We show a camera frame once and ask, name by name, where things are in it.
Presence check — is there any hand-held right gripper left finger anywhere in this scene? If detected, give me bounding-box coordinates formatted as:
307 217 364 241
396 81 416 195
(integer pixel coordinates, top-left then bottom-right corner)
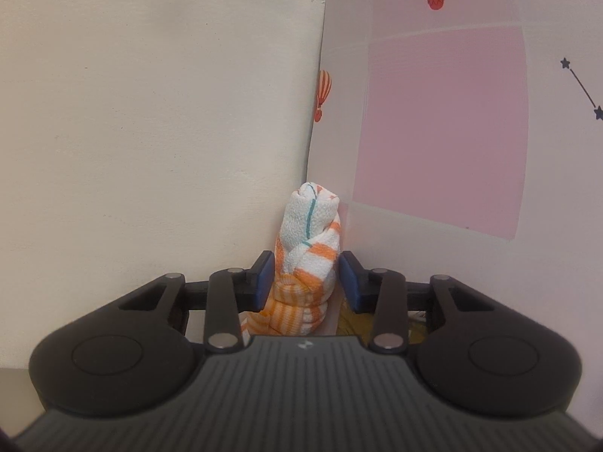
118 250 276 353

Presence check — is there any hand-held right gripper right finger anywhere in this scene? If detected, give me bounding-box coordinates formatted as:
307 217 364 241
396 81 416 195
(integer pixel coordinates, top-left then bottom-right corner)
339 250 491 353

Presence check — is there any orange striped towel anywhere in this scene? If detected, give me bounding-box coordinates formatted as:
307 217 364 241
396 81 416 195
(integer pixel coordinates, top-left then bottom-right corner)
240 181 342 337

